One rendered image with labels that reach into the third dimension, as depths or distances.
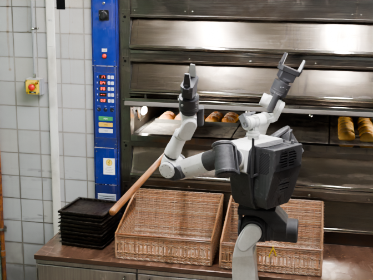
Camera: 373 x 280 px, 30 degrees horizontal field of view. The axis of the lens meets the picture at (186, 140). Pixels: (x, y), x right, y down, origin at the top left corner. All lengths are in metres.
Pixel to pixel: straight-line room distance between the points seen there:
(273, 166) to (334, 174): 1.13
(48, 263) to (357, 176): 1.85
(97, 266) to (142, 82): 1.11
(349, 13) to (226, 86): 0.81
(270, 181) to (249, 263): 0.47
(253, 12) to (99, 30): 0.91
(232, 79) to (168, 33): 0.47
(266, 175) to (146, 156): 1.35
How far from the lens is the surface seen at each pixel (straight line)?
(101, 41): 4.21
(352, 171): 4.16
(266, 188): 3.12
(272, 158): 3.06
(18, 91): 4.49
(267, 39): 4.03
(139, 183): 3.21
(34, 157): 4.54
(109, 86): 4.23
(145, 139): 4.26
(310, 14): 4.03
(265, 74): 4.07
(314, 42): 4.01
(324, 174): 4.16
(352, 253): 4.18
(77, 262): 4.02
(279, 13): 4.03
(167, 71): 4.17
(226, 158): 3.04
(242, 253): 3.33
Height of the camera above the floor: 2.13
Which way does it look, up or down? 13 degrees down
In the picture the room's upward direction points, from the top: 1 degrees clockwise
